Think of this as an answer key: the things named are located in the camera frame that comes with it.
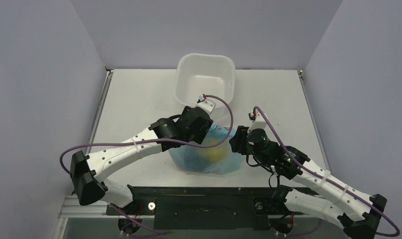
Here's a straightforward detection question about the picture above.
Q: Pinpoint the light blue plastic bag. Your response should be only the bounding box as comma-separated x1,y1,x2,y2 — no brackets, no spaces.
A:
168,125,243,175

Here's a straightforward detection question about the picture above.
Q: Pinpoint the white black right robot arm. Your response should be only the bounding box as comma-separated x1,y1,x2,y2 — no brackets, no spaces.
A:
229,126,387,239

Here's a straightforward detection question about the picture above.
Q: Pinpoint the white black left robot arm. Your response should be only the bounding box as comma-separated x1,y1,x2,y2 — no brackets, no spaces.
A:
70,103,215,214

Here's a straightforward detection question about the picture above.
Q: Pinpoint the yellow fake fruit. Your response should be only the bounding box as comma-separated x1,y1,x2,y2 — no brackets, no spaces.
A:
198,139,231,162

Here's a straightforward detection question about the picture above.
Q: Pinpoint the white plastic basket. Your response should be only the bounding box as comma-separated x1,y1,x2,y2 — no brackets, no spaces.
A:
172,53,235,107

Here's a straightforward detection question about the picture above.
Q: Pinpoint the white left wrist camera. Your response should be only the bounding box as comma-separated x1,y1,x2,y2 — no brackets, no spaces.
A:
196,95,216,115

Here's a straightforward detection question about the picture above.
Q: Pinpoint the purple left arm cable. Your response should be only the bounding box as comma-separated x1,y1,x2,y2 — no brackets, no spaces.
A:
59,94,235,175

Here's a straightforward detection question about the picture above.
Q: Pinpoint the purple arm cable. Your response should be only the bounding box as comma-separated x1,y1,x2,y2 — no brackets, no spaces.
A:
253,106,401,238
59,94,235,175

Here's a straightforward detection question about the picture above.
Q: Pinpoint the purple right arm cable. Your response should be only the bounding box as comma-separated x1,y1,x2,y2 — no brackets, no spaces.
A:
253,106,401,238

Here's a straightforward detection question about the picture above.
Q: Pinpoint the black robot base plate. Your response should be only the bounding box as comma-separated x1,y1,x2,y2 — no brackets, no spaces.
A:
124,187,291,230

